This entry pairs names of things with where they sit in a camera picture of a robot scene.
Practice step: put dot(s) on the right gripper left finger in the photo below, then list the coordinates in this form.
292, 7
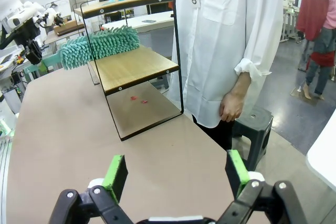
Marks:
119, 176

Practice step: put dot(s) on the dark smartphone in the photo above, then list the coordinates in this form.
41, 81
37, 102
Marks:
148, 21

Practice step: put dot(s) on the dark grey plastic stool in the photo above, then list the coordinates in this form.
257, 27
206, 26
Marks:
257, 129

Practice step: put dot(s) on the brown wooden box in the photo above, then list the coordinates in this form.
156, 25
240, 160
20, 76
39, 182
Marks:
68, 28

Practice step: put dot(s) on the two-tier wooden black-frame shelf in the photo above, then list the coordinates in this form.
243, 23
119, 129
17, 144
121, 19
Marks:
131, 69

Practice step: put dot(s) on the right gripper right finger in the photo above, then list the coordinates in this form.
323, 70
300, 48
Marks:
233, 174

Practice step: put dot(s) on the person's left hand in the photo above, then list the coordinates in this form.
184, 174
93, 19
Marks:
231, 107

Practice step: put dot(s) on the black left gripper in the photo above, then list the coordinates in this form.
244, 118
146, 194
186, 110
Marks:
25, 33

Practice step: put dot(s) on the mannequin in grey trousers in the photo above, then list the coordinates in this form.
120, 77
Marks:
319, 24

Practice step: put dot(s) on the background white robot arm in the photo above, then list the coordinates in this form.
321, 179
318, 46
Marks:
47, 14

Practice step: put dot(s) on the teal microfibre duster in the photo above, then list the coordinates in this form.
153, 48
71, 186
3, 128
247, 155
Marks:
105, 43

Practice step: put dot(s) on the person's left forearm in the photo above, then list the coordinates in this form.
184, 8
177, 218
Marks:
241, 85

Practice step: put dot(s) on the white curved table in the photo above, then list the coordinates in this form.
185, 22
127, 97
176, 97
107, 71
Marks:
155, 18

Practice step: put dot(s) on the cardboard floor mat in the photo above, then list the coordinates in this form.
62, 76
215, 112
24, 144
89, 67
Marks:
299, 93

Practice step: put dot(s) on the white desk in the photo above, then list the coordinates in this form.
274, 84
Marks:
324, 153

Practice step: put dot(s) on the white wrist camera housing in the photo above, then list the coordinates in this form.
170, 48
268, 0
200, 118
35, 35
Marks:
19, 18

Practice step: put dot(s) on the person in white shirt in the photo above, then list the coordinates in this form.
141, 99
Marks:
218, 51

